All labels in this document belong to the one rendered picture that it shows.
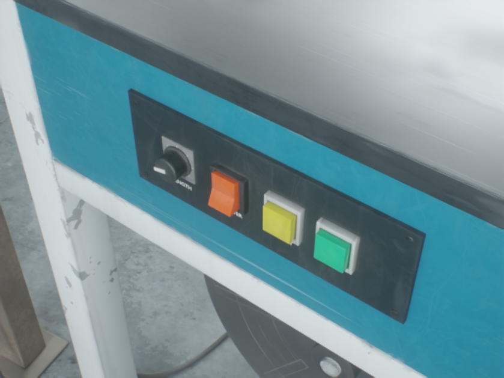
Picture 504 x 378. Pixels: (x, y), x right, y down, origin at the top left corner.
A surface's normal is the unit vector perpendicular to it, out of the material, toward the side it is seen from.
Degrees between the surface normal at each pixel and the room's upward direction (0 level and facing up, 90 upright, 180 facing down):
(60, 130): 90
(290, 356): 90
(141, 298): 0
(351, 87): 0
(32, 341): 90
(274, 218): 90
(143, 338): 0
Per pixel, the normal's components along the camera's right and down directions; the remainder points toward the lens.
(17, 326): 0.87, 0.34
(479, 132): 0.00, -0.73
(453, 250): -0.61, 0.55
